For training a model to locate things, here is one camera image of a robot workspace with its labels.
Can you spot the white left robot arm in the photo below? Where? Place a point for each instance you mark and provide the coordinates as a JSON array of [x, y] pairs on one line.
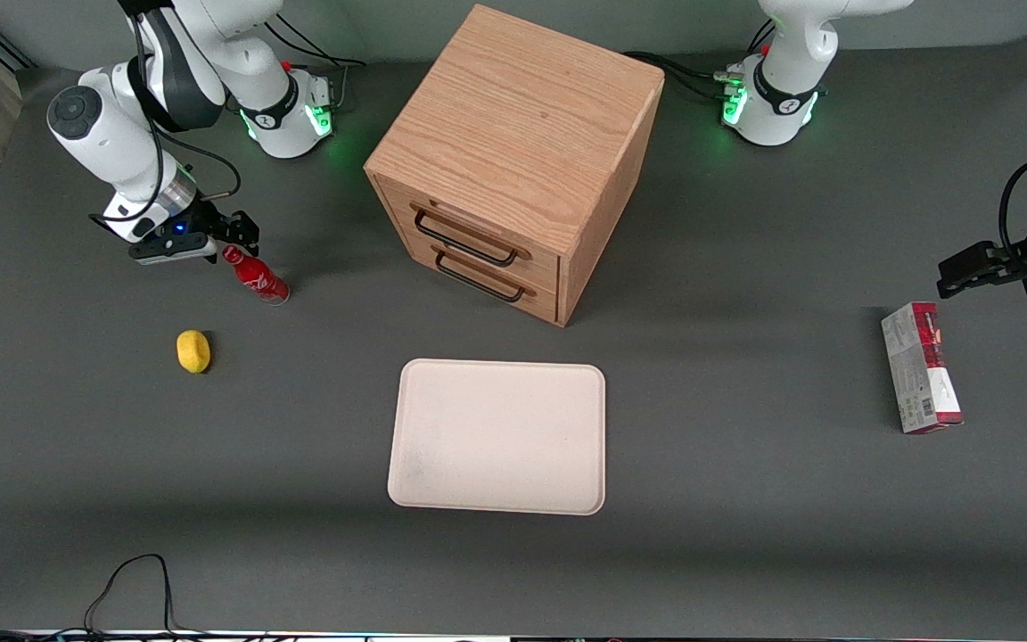
[[785, 80]]

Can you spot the beige plastic tray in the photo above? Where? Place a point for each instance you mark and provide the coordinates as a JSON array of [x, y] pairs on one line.
[[498, 437]]

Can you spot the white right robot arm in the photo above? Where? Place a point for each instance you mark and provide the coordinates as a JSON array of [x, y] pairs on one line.
[[112, 134]]

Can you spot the red coke bottle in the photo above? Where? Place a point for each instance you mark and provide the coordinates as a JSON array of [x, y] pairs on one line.
[[259, 279]]

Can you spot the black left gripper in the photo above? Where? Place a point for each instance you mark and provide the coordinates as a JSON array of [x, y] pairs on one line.
[[1024, 265]]

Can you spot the wooden drawer cabinet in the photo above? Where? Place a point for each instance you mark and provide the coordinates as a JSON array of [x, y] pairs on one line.
[[522, 134]]

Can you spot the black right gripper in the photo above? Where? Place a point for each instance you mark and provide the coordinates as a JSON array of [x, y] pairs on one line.
[[208, 222]]

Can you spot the yellow lemon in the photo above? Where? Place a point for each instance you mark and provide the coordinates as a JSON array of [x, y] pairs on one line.
[[193, 350]]

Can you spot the red white carton box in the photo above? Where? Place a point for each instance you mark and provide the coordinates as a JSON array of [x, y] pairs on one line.
[[921, 367]]

